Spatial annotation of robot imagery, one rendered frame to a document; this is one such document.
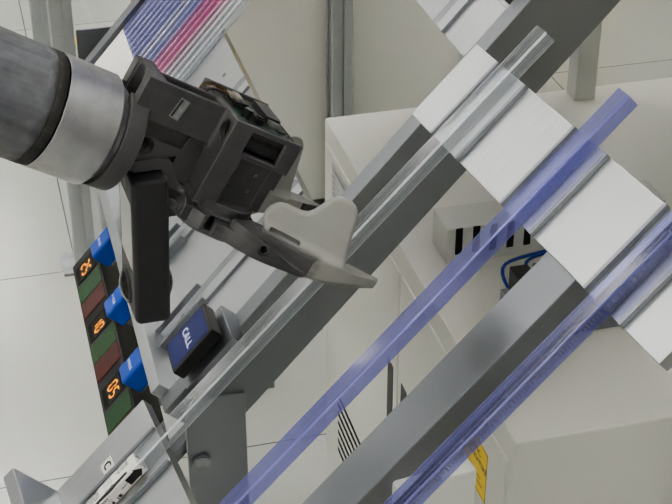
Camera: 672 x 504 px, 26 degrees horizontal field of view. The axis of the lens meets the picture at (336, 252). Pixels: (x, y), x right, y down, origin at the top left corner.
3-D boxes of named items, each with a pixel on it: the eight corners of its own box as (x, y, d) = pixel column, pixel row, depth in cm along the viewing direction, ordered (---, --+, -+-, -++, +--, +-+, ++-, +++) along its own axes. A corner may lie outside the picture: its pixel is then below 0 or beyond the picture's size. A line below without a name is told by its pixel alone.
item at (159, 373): (214, 429, 126) (149, 394, 123) (114, 107, 181) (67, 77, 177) (223, 419, 126) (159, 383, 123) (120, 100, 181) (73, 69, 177)
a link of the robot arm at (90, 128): (27, 186, 88) (2, 129, 95) (93, 209, 91) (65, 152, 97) (82, 80, 86) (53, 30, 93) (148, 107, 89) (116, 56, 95)
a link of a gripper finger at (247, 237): (314, 266, 95) (196, 202, 94) (303, 286, 95) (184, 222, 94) (316, 244, 100) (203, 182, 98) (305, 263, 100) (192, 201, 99)
